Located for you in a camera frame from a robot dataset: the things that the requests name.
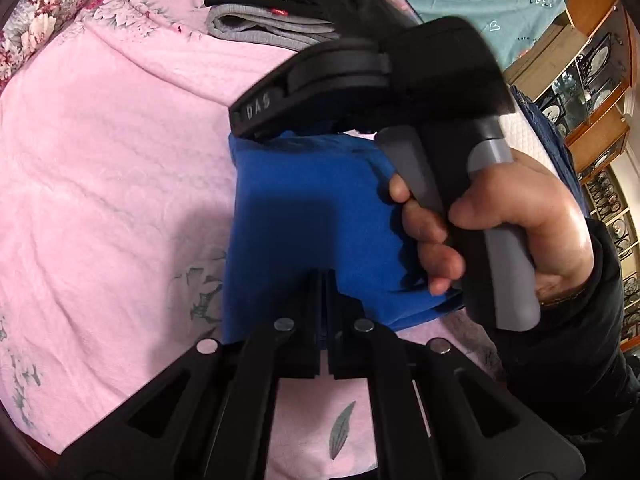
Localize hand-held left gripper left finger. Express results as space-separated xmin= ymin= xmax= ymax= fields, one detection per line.
xmin=57 ymin=270 xmax=321 ymax=480

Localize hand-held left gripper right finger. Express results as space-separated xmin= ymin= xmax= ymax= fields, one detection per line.
xmin=325 ymin=270 xmax=586 ymax=480

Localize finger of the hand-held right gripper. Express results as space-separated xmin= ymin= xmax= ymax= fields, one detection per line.
xmin=229 ymin=40 xmax=392 ymax=142

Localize blue and red pants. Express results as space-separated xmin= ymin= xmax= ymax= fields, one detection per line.
xmin=222 ymin=130 xmax=451 ymax=348

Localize person's right forearm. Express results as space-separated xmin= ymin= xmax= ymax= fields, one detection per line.
xmin=487 ymin=217 xmax=640 ymax=448

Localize person's right hand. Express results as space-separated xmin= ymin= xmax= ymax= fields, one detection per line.
xmin=387 ymin=150 xmax=596 ymax=311

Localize stack of folded dark clothes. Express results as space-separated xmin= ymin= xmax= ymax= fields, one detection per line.
xmin=202 ymin=0 xmax=351 ymax=52

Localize cream quilted pillow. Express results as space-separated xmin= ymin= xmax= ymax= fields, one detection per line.
xmin=497 ymin=110 xmax=573 ymax=171

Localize wooden display cabinet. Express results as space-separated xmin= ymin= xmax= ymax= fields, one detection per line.
xmin=502 ymin=0 xmax=640 ymax=356

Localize pink floral bed sheet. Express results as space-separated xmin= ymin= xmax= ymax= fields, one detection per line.
xmin=0 ymin=0 xmax=506 ymax=480

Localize red floral pillow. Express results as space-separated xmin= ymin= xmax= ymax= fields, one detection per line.
xmin=0 ymin=0 xmax=119 ymax=98

